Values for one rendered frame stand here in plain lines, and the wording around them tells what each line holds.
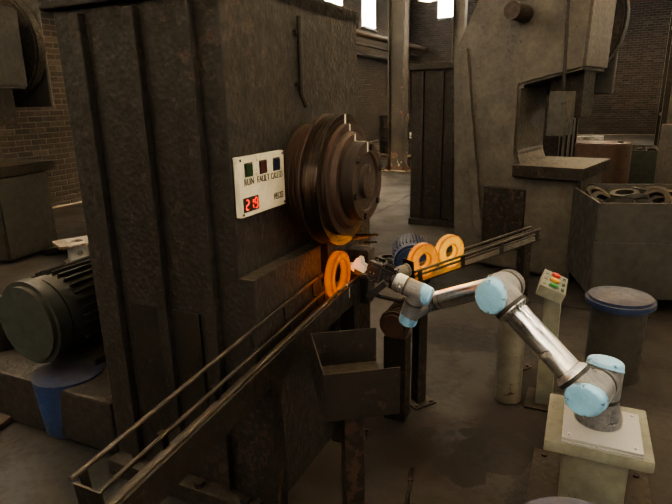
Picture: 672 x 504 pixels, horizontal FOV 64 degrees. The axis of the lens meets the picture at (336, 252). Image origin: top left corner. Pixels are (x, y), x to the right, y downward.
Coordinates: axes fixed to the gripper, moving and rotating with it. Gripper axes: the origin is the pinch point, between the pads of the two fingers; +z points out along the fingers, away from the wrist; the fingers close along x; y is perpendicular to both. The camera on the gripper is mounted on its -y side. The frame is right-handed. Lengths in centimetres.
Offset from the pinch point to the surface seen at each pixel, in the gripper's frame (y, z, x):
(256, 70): 67, 33, 44
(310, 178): 39, 10, 35
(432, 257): 4.2, -24.9, -35.3
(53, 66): -75, 611, -360
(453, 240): 12, -30, -45
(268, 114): 54, 29, 38
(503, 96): 67, 2, -256
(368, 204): 30.0, -3.2, 9.4
